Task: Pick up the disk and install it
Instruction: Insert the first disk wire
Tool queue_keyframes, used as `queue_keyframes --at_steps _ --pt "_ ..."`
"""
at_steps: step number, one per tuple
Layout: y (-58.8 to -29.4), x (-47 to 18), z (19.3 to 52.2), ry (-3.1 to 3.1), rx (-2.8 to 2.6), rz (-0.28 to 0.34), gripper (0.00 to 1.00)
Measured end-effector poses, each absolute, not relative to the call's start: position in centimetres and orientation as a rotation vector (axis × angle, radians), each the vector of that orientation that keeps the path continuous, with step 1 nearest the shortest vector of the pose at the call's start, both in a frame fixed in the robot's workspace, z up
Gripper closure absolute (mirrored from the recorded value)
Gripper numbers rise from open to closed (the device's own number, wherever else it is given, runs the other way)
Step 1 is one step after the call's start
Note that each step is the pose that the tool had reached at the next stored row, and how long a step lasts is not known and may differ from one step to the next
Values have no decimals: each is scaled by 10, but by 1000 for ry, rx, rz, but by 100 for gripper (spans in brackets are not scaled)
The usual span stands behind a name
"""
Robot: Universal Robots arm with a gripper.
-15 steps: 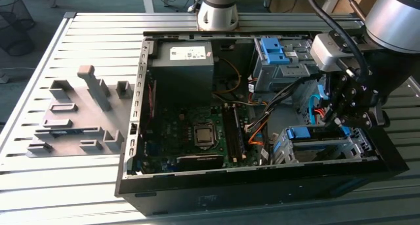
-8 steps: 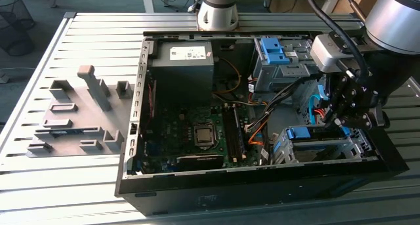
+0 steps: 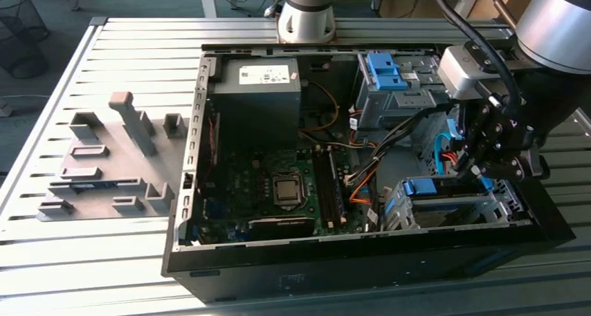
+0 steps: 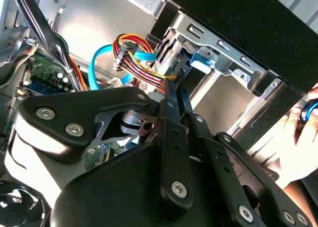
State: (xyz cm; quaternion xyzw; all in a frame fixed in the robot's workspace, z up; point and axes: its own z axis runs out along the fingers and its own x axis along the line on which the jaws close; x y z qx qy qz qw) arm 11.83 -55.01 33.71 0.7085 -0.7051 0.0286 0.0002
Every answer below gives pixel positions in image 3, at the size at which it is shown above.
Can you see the grey parts rack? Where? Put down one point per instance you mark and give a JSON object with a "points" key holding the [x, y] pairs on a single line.
{"points": [[111, 167]]}

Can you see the metal drive cage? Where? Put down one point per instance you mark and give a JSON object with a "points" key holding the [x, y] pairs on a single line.
{"points": [[406, 101]]}

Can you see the green motherboard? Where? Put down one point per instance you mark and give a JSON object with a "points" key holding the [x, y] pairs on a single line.
{"points": [[240, 191]]}

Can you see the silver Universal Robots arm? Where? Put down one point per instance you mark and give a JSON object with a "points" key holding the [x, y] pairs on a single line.
{"points": [[554, 29]]}

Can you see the hard disk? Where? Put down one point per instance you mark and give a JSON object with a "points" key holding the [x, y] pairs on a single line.
{"points": [[420, 187]]}

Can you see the CPU socket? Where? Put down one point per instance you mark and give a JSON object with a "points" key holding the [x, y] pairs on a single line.
{"points": [[274, 191]]}

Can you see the blue drive latch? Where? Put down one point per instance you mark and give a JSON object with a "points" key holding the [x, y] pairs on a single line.
{"points": [[386, 74]]}

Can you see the green RAM stick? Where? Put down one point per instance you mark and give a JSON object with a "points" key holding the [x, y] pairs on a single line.
{"points": [[89, 186]]}

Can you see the metal disk bay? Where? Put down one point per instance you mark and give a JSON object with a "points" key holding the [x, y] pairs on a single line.
{"points": [[452, 202]]}

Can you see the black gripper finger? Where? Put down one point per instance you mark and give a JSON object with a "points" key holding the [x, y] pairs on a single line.
{"points": [[484, 136], [512, 167]]}

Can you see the black RAM stick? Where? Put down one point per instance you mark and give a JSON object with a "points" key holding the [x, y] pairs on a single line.
{"points": [[323, 184], [336, 188]]}

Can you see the white-framed wooden desk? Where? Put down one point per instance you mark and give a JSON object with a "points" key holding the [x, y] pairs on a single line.
{"points": [[208, 5]]}

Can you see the black open PC case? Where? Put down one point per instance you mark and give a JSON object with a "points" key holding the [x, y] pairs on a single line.
{"points": [[323, 271]]}

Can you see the grey power supply unit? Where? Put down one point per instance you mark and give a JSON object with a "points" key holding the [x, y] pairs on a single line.
{"points": [[259, 108]]}

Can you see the CPU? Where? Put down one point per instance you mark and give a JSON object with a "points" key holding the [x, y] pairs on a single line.
{"points": [[287, 191]]}

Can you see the black graphics card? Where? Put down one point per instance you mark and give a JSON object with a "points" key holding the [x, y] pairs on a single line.
{"points": [[282, 227]]}

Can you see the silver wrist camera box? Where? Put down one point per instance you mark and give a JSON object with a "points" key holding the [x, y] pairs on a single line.
{"points": [[462, 70]]}

